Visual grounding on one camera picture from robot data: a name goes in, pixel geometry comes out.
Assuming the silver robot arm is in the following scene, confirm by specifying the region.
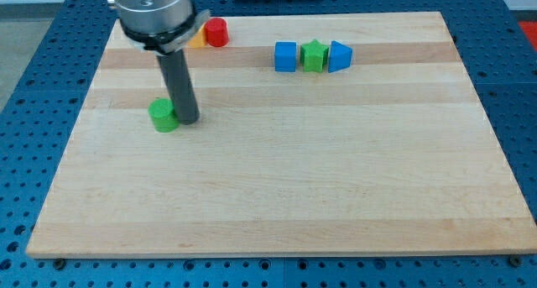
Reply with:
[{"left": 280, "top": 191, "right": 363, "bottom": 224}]
[{"left": 107, "top": 0, "right": 211, "bottom": 55}]

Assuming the green star block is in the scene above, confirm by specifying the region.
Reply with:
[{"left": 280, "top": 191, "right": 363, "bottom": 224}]
[{"left": 300, "top": 39, "right": 329, "bottom": 73}]

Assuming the wooden board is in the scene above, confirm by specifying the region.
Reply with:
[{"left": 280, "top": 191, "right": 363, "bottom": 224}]
[{"left": 26, "top": 12, "right": 536, "bottom": 259}]

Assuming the blue cube block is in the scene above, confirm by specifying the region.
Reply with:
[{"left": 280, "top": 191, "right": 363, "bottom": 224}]
[{"left": 274, "top": 41, "right": 297, "bottom": 72}]

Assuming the blue triangle block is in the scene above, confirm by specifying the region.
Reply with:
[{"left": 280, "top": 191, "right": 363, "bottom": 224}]
[{"left": 328, "top": 40, "right": 353, "bottom": 73}]

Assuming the green cylinder block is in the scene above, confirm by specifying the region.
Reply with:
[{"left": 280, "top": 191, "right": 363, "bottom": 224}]
[{"left": 148, "top": 98, "right": 180, "bottom": 133}]

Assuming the red cylinder block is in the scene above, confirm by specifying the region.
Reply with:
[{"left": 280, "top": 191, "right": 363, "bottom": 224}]
[{"left": 205, "top": 18, "right": 229, "bottom": 47}]

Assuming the yellow block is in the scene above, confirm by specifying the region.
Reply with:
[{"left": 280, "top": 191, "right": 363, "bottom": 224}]
[{"left": 187, "top": 25, "right": 207, "bottom": 49}]

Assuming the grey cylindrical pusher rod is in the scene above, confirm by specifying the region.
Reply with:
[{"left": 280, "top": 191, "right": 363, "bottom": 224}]
[{"left": 157, "top": 50, "right": 200, "bottom": 125}]

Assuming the red object at edge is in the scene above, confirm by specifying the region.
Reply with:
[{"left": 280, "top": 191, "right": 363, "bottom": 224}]
[{"left": 519, "top": 21, "right": 537, "bottom": 50}]

